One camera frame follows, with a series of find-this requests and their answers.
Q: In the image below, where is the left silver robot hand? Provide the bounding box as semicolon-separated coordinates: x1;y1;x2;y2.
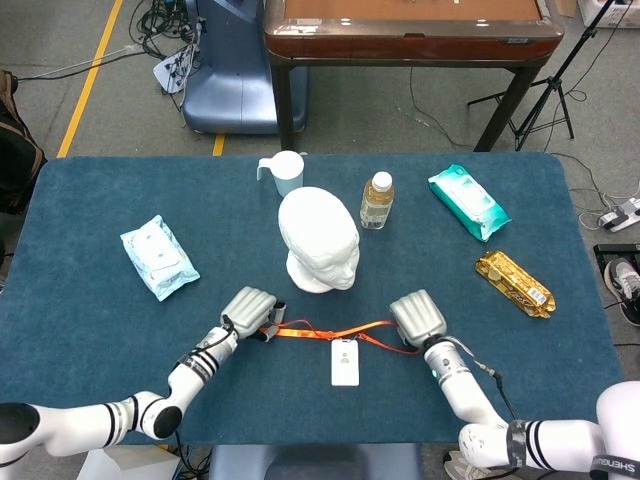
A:
220;286;288;344

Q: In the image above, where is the black floor cable bundle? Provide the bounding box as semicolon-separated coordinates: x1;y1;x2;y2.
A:
128;0;206;61

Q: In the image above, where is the brown mahjong table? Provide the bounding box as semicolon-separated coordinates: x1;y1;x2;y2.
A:
263;0;566;153

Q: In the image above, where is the green wet wipes pack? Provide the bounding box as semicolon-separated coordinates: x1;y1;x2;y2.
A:
428;163;512;243

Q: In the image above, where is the white socket board with plugs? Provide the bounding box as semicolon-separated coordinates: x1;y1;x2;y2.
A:
152;42;201;96

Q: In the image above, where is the gold foil snack package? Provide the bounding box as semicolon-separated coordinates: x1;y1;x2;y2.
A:
474;250;557;320

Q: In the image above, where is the blue felt table cover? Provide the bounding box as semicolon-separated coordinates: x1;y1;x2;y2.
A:
0;152;636;446

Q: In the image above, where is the white box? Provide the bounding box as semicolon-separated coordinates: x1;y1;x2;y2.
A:
577;0;640;30

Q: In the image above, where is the grey black sneaker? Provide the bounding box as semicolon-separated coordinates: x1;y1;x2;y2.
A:
603;257;640;326

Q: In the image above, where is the black tripod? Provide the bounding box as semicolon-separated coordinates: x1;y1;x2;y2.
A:
467;0;621;152

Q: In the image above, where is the light blue wet wipes pack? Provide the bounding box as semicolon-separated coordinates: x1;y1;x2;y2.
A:
119;214;201;302

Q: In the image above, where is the beige sneaker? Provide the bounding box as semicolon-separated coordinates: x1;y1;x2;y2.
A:
443;449;484;480

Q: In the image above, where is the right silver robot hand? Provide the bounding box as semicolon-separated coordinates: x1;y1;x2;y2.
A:
389;289;449;351

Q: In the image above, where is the black foot pedal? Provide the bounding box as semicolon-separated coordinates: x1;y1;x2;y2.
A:
593;243;640;261

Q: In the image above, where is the light blue handled cup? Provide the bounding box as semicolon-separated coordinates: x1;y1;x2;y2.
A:
256;150;306;198

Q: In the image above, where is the clear bottle with yellow drink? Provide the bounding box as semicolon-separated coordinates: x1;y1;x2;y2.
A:
359;171;396;231

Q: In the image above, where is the black wrist cable with plug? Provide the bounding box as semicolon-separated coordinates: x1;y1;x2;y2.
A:
449;339;519;421

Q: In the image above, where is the white power strip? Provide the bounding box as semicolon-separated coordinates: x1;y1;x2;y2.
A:
598;196;640;234

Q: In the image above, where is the white carton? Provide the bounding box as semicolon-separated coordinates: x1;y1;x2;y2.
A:
77;444;181;480

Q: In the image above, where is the orange lanyard with badge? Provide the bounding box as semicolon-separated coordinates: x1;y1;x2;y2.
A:
259;319;426;388

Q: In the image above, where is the black brown bag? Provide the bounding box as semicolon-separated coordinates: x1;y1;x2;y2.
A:
0;67;47;216

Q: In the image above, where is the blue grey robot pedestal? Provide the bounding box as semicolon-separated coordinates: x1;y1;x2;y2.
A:
182;0;309;135

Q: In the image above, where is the white foam mannequin head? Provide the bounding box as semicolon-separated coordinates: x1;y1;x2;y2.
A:
277;186;361;295

